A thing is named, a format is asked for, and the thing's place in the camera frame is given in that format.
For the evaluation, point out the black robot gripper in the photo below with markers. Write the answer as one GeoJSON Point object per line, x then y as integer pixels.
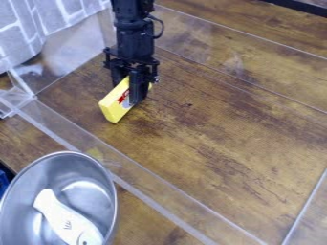
{"type": "Point", "coordinates": [134, 48]}

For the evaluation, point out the yellow butter block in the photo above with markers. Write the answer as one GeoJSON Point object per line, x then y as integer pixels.
{"type": "Point", "coordinates": [115, 104]}

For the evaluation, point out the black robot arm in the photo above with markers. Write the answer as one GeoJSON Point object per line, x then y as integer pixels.
{"type": "Point", "coordinates": [134, 9]}

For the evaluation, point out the grey brick pattern cloth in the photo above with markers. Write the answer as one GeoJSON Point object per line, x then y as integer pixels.
{"type": "Point", "coordinates": [29, 20]}

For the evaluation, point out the clear acrylic barrier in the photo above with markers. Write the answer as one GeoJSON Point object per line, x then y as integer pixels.
{"type": "Point", "coordinates": [67, 50]}

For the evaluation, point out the silver metal bowl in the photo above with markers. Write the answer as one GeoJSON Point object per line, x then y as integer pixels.
{"type": "Point", "coordinates": [83, 186]}

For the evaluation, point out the blue object at edge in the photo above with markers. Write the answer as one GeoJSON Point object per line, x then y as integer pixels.
{"type": "Point", "coordinates": [4, 182]}

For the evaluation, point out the cream wooden fish toy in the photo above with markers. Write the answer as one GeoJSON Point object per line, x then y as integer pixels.
{"type": "Point", "coordinates": [72, 227]}

